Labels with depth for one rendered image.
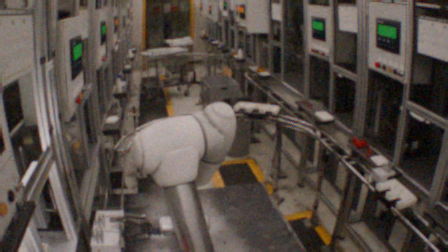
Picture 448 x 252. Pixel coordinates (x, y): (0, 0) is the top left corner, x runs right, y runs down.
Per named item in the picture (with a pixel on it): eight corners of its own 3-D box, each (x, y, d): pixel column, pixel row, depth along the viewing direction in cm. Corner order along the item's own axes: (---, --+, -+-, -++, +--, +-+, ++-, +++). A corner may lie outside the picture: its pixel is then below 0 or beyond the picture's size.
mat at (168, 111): (202, 210, 319) (202, 208, 319) (139, 214, 308) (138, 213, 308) (164, 74, 857) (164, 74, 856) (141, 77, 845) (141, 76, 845)
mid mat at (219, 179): (281, 201, 330) (281, 200, 329) (224, 210, 319) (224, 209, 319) (253, 158, 422) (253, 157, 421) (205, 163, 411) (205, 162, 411)
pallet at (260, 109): (233, 117, 314) (233, 105, 311) (238, 112, 326) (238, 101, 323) (275, 121, 302) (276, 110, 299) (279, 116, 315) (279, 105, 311)
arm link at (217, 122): (215, 133, 123) (178, 142, 116) (228, 90, 111) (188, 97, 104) (236, 161, 116) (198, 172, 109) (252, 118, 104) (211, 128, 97)
